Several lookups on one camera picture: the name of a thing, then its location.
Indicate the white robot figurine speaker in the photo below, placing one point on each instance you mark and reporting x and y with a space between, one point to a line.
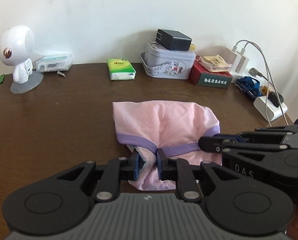
16 47

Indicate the red green gift box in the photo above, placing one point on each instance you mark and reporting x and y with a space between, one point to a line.
200 76

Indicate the clear plastic case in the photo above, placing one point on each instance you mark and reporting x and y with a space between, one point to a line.
54 63

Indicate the black power adapter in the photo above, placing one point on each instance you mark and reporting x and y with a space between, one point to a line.
173 40

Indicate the white power strip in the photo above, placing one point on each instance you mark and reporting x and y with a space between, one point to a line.
254 88

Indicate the white charger left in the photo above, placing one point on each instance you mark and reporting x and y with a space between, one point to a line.
233 57

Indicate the pink blue purple mesh garment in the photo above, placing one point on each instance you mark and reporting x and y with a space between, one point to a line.
173 126

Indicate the white charger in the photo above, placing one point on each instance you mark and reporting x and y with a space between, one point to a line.
242 63
233 57

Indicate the yellow snack packet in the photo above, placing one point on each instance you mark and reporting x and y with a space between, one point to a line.
214 64

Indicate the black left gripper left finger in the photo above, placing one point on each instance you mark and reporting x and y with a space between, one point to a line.
130 168

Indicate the floral tin box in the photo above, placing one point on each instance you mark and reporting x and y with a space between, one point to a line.
159 62

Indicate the green tissue pack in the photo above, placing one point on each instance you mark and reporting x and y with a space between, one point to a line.
120 69

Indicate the white charger right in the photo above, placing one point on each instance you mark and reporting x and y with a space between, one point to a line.
242 63

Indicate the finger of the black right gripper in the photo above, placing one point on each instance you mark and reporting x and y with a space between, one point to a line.
270 134
226 143

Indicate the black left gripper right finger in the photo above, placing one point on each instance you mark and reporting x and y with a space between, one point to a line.
165 166

